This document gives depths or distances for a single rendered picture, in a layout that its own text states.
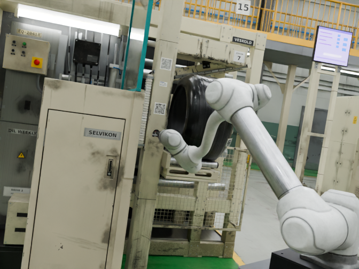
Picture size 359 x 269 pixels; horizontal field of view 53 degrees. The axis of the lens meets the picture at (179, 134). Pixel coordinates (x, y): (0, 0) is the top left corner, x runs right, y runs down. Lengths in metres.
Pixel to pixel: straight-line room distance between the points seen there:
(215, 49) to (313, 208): 1.76
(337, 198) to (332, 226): 0.17
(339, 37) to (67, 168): 5.38
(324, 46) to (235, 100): 4.82
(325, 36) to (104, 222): 5.18
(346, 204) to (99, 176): 0.95
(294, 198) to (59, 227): 0.92
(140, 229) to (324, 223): 1.47
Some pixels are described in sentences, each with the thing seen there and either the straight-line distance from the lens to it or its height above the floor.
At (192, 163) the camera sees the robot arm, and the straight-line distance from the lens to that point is 1.97.
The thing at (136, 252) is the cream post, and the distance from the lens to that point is 2.52.
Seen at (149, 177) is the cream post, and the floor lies 0.76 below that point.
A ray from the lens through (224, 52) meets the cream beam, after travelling 2.79.
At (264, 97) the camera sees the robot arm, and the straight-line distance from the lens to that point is 1.59.
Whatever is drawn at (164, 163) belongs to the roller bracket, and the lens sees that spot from 2.30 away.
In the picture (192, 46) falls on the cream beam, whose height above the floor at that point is 1.71.
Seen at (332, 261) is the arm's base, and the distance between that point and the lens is 1.47.
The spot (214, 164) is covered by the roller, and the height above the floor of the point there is 0.90.
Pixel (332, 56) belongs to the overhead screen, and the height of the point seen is 2.44.
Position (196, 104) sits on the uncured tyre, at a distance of 2.22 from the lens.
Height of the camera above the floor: 1.20
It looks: 3 degrees down
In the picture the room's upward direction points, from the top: 8 degrees clockwise
